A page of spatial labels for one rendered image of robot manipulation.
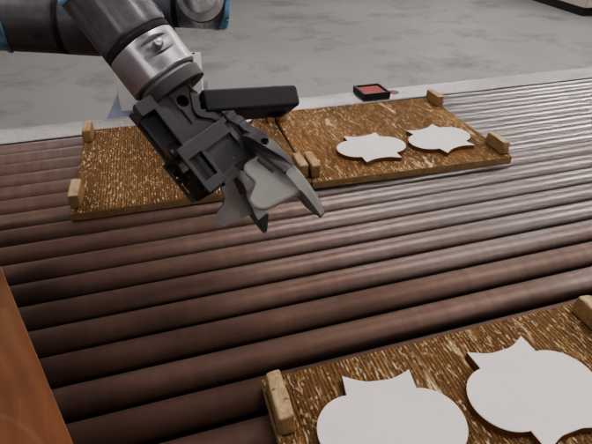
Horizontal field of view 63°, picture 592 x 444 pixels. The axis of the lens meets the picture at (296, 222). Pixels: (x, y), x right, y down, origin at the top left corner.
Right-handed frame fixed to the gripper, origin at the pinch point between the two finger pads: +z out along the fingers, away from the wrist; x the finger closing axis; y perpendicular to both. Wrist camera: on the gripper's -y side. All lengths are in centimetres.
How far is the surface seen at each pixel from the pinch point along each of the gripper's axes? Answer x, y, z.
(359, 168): -26.0, -29.4, 5.9
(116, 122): -70, -11, -33
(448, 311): 0.3, -9.6, 22.2
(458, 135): -25, -54, 14
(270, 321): -8.6, 7.2, 9.1
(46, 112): -349, -52, -119
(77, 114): -335, -65, -103
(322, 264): -13.8, -5.7, 10.3
